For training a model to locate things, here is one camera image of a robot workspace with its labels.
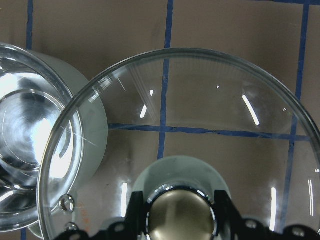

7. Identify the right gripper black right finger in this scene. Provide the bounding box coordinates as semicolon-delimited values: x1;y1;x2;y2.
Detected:
213;190;320;240

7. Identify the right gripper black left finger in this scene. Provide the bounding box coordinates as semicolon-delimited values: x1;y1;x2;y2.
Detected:
55;191;145;240

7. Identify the glass pot lid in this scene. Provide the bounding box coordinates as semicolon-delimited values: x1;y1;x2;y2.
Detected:
37;48;320;240

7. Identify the pale green electric pot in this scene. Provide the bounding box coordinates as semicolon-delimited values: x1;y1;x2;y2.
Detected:
0;43;108;232

